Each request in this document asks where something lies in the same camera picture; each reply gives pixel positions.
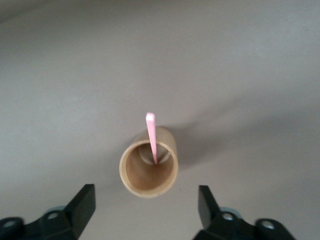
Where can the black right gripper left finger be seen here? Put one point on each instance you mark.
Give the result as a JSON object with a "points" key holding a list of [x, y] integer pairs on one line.
{"points": [[77, 215]]}

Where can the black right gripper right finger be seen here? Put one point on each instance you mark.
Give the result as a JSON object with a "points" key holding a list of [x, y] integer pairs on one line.
{"points": [[211, 217]]}

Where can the pink chopstick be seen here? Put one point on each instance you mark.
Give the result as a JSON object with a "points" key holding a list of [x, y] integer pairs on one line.
{"points": [[151, 135]]}

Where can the tan bamboo cup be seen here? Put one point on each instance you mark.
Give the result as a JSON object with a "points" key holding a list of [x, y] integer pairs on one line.
{"points": [[147, 182]]}

